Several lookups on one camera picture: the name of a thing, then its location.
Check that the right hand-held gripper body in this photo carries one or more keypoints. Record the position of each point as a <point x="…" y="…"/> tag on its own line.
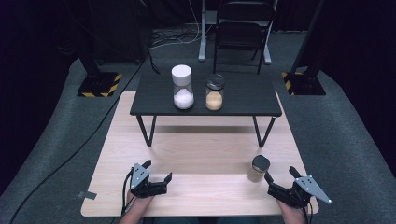
<point x="308" y="186"/>

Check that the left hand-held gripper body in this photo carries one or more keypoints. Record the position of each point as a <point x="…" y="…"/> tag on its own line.
<point x="138" y="178"/>

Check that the black-lid jar of tan powder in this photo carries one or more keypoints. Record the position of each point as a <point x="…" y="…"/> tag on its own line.
<point x="214" y="98"/>
<point x="258" y="168"/>

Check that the white-lid jar of white powder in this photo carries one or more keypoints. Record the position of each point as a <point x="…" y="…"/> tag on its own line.
<point x="183" y="90"/>

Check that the black shelf with metal legs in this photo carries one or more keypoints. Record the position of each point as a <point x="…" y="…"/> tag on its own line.
<point x="249" y="93"/>

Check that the person's left hand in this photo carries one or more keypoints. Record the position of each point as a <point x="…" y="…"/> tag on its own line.
<point x="138" y="202"/>

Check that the person's right hand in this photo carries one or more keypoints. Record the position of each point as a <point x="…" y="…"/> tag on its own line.
<point x="292" y="211"/>

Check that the grey tape strip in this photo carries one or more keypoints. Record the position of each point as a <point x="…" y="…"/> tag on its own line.
<point x="87" y="195"/>

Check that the black stand with striped base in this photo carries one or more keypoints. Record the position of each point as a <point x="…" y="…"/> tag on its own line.
<point x="99" y="84"/>
<point x="306" y="84"/>

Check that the white desk leg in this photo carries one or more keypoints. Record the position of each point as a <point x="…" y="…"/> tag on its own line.
<point x="202" y="46"/>
<point x="267" y="56"/>

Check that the black folding chair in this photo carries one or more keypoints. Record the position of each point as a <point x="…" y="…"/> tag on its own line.
<point x="239" y="34"/>

